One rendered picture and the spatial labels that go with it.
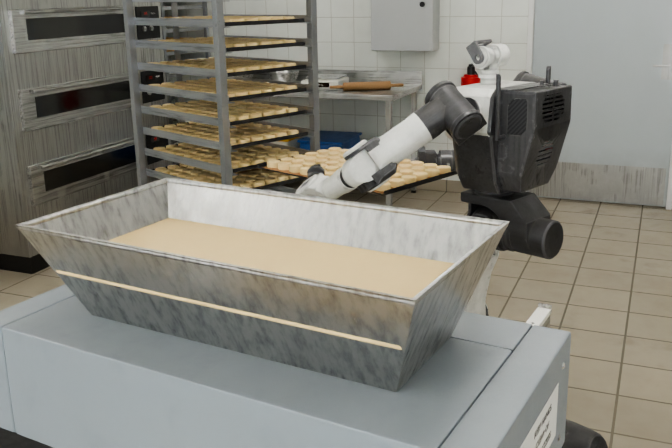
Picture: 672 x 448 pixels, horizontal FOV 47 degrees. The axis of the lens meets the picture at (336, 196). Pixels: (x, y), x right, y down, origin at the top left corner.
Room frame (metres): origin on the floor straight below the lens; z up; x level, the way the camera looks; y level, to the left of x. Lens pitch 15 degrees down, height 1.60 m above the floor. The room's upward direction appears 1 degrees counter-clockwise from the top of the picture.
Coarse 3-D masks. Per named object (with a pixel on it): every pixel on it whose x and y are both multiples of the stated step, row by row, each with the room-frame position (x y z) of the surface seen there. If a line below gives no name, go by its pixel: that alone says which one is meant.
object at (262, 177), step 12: (156, 168) 3.28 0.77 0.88; (168, 168) 3.31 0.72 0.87; (180, 168) 3.27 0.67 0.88; (192, 168) 3.30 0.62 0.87; (192, 180) 3.09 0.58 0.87; (204, 180) 3.04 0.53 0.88; (216, 180) 3.06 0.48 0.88; (240, 180) 3.06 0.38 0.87; (252, 180) 3.02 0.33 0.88; (264, 180) 3.06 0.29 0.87; (276, 180) 3.04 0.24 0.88
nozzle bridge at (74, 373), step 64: (0, 320) 0.98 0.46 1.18; (64, 320) 0.98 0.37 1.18; (0, 384) 0.97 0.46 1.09; (64, 384) 0.90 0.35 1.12; (128, 384) 0.85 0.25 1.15; (192, 384) 0.80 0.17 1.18; (256, 384) 0.79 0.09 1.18; (320, 384) 0.79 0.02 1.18; (448, 384) 0.78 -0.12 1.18; (512, 384) 0.78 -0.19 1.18
